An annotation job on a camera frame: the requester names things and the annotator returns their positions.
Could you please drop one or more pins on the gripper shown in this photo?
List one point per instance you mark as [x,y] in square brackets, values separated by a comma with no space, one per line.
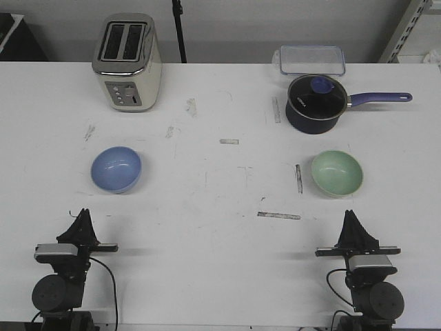
[73,261]
[353,234]

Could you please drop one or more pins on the green bowl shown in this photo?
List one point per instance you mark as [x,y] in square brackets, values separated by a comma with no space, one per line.
[337,173]

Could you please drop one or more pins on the blue bowl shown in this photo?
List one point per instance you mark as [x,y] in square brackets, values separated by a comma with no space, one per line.
[116,169]

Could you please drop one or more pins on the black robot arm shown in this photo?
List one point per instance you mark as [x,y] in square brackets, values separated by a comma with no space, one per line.
[376,303]
[59,295]

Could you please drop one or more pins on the dark blue saucepan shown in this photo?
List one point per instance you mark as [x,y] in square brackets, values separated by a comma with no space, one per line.
[316,126]

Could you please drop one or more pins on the glass pot lid blue knob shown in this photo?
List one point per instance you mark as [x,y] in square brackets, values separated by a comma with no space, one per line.
[317,96]

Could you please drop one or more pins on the clear plastic food container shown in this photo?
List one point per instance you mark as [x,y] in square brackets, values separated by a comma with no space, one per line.
[309,59]

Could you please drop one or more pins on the cream and chrome toaster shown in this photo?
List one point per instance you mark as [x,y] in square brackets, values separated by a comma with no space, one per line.
[127,62]

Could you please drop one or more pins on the white crumpled cloth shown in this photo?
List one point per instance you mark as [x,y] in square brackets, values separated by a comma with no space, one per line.
[432,57]

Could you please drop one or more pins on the black box in corner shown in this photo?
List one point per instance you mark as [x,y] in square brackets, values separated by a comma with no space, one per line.
[17,40]

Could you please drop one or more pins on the grey metal shelf upright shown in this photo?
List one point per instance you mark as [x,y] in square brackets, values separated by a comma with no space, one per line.
[416,35]

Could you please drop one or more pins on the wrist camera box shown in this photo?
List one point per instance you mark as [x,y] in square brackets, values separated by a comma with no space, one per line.
[371,264]
[55,252]

